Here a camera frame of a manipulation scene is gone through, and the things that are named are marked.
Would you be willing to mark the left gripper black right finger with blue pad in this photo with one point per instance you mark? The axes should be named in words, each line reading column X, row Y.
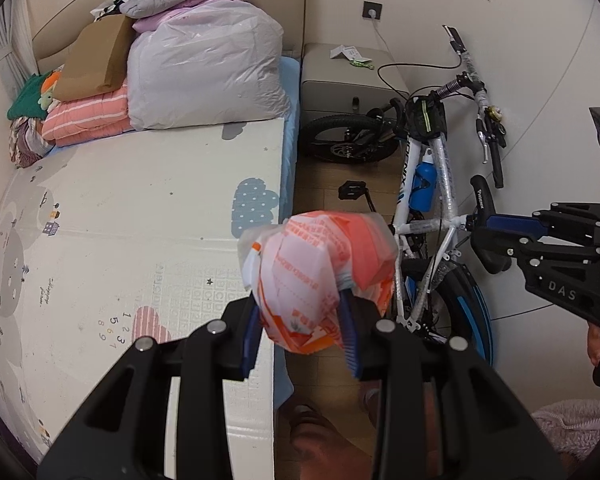
column 443, row 412

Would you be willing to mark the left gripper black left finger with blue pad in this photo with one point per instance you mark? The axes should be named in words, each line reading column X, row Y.
column 119, row 431

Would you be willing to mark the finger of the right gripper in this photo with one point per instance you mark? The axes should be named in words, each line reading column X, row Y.
column 577, row 223
column 496, row 249

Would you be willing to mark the orange white plastic bag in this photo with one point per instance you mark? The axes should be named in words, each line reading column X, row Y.
column 297, row 269

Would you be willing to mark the person right hand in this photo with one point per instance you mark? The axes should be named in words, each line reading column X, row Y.
column 594, row 344

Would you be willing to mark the blue water bottle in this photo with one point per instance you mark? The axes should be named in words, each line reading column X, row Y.
column 424, row 183

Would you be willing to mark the pink fluffy slipper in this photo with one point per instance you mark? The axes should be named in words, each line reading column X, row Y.
column 571, row 426

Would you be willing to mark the printed foam play mat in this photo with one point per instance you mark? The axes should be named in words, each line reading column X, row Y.
column 113, row 239

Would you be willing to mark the beige bedside cabinet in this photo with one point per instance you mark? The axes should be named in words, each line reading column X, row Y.
column 348, row 111

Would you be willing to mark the paper tag on cabinet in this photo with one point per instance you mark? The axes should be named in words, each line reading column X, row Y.
column 352, row 55

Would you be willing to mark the striped folded blanket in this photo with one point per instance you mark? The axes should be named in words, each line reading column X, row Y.
column 26, row 144

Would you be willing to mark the pink striped folded quilt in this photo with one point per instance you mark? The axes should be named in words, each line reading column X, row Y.
column 88, row 119

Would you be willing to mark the white bagged duvet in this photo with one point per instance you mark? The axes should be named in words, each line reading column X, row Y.
column 213, row 64

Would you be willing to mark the green folded sweater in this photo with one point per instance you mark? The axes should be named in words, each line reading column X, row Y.
column 26, row 103

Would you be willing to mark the green plush toy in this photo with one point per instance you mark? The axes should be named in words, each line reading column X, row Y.
column 47, row 90

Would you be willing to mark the grey curtain right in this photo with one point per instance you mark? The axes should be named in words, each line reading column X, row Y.
column 17, row 61

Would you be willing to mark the wall power socket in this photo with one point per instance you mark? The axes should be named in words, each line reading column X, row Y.
column 372, row 10

